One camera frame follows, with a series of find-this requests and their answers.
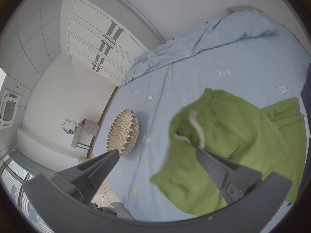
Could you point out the grey bedside table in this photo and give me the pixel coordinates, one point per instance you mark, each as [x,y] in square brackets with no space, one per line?
[239,9]

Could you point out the window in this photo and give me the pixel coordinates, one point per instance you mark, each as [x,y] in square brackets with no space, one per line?
[14,181]

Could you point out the white ceiling air conditioner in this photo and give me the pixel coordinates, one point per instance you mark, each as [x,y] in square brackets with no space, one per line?
[9,108]

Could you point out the bed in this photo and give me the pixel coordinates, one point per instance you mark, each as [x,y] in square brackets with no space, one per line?
[218,67]

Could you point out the round woven basket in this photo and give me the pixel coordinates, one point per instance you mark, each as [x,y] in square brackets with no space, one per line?
[121,130]

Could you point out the green shorts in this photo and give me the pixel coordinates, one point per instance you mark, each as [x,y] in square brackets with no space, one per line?
[218,130]

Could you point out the white wardrobe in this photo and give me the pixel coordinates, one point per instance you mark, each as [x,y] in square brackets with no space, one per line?
[97,28]

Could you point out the white small table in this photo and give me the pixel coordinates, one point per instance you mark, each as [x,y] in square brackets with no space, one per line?
[85,132]

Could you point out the pale blue quilt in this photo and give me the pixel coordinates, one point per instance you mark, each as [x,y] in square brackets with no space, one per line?
[194,40]

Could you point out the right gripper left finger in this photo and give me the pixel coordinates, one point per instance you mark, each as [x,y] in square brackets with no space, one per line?
[97,171]

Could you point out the white framed mirror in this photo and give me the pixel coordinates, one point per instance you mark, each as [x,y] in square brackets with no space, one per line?
[68,127]

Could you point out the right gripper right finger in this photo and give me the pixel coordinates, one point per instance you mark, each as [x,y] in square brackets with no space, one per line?
[226,176]

